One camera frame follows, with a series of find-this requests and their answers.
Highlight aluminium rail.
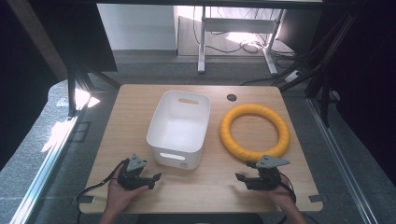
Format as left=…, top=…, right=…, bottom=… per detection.
left=8, top=115, right=80, bottom=224
left=305, top=96, right=379, bottom=224

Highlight black floor cables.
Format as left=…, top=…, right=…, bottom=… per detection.
left=191, top=6, right=297, bottom=63

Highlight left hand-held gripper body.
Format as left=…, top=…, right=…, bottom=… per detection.
left=117, top=153, right=156, bottom=191

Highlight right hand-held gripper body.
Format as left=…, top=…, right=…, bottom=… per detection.
left=245, top=154, right=291, bottom=191

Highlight person's right hand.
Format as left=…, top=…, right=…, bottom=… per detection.
left=267, top=175, right=297, bottom=213

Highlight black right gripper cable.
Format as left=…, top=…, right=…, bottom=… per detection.
left=277, top=172, right=297, bottom=203

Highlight white power strip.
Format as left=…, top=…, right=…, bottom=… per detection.
left=284, top=70, right=302, bottom=83

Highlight white plastic basket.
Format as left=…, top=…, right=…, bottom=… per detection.
left=146, top=90, right=212, bottom=171

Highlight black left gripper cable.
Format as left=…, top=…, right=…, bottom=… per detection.
left=75, top=158, right=130, bottom=202

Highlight black monitor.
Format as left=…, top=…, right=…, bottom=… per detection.
left=276, top=8, right=323, bottom=55

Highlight black tripod stand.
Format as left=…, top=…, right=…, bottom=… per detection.
left=241, top=10, right=362, bottom=128

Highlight person's left hand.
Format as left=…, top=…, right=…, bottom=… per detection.
left=106, top=177, right=150, bottom=217

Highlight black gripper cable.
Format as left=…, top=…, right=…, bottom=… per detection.
left=277, top=172, right=297, bottom=203
left=75, top=158, right=130, bottom=202

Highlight black metal stand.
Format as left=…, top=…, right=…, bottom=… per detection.
left=65, top=57, right=121, bottom=119

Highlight yellow ribbed ring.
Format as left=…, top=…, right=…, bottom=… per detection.
left=219, top=103, right=291, bottom=163

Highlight white metal desk frame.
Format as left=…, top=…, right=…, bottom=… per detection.
left=197, top=6, right=287, bottom=77

